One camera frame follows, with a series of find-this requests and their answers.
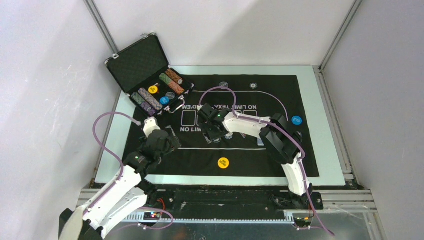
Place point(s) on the black poker table mat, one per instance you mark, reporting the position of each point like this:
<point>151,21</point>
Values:
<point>275,94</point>

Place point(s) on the electronics board with leds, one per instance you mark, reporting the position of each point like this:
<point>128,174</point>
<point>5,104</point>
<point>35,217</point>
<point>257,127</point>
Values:
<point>150,216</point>

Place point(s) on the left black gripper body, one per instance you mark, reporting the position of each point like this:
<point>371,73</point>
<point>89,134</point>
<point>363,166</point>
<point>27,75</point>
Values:
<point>168,147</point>

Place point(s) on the blue button in case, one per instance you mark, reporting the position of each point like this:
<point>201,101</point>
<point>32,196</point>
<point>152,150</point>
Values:
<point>164,100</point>

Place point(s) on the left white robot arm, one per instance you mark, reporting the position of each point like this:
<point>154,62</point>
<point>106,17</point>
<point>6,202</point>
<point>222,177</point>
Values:
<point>127,192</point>

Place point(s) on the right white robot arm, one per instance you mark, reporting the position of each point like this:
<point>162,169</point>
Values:
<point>283,146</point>

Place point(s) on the pink grey chip row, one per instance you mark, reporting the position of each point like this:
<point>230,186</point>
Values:
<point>150,99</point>

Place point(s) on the blue playing card deck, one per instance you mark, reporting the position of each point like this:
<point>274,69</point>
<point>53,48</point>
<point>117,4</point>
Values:
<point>260,143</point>

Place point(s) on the green orange chip row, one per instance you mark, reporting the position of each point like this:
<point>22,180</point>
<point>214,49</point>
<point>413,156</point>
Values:
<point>171,84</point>

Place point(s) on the white blue chip stack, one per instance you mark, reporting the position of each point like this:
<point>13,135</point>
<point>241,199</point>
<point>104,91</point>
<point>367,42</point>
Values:
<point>228,136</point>

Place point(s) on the clear dealer button in case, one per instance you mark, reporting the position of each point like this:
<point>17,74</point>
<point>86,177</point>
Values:
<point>170,95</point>

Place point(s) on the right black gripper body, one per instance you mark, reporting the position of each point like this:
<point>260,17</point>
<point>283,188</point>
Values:
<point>210,131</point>

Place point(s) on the black aluminium chip case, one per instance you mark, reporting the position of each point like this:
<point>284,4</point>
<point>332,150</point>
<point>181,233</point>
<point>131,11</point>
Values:
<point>139,66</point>

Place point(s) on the black metal base rail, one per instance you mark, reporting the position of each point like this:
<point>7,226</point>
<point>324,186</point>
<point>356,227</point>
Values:
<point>252,203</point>

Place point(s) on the black dealer button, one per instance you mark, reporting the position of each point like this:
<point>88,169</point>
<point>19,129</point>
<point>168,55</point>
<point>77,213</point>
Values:
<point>223,85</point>

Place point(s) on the yellow big blind button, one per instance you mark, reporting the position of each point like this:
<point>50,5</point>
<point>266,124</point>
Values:
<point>223,163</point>

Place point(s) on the yellow button in case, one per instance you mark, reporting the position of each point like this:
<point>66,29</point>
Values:
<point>153,89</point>

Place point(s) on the blue small blind button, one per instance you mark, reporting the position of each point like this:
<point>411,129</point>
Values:
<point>297,120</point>

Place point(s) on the red brown chip row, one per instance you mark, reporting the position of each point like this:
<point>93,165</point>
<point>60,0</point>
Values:
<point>174,76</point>

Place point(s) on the grey white poker chip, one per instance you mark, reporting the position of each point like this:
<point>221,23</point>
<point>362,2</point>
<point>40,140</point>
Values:
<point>253,85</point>

